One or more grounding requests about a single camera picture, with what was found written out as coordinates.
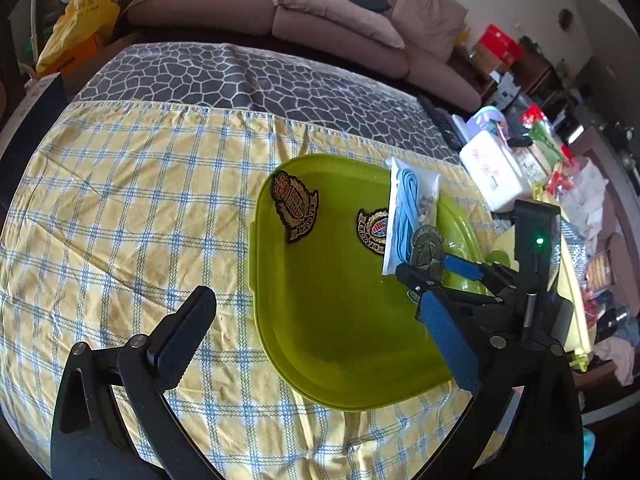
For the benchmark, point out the dark wooden cabinet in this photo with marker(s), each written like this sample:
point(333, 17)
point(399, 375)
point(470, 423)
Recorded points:
point(530, 67)

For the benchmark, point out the brown fabric sofa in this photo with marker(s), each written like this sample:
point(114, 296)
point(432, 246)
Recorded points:
point(225, 15)

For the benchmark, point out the embroidered crest patch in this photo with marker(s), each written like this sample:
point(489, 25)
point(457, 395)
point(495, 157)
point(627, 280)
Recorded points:
point(374, 232)
point(292, 205)

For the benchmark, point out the tan throw pillow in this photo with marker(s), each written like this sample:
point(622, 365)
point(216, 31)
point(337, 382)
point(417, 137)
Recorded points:
point(430, 15)

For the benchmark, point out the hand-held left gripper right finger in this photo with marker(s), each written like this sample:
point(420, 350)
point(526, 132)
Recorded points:
point(447, 340)

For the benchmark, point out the green plastic tray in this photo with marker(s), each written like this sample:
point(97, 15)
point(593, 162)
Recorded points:
point(340, 320)

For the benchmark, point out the white clothes pile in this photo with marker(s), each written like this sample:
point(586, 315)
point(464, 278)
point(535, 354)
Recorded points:
point(590, 200)

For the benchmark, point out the beige pillow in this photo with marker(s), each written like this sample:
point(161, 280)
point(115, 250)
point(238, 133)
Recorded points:
point(340, 15)

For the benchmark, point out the white tissue box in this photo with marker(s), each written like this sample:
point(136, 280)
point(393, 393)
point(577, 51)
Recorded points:
point(492, 170)

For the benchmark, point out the red snack packet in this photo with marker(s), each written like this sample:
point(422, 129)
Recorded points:
point(532, 115)

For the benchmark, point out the yellow blue checked tablecloth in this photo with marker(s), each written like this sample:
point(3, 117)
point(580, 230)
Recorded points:
point(150, 210)

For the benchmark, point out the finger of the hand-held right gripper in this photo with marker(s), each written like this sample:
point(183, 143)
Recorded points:
point(462, 266)
point(420, 278)

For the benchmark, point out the yellow plastic bag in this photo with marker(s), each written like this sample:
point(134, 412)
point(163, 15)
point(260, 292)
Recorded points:
point(80, 20)

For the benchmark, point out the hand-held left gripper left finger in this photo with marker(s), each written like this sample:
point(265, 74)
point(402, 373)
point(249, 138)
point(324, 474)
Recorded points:
point(175, 355)

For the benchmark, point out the red cardboard box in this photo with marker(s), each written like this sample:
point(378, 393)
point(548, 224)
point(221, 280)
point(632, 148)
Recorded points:
point(497, 42)

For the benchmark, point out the grey stone pattern cloth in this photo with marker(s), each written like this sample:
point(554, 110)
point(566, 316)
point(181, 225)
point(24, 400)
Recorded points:
point(225, 75)

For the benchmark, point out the green snack packet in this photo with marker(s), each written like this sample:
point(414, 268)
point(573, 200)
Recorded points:
point(547, 140)

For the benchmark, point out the lilac round container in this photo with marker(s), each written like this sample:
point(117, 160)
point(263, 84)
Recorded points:
point(487, 120)

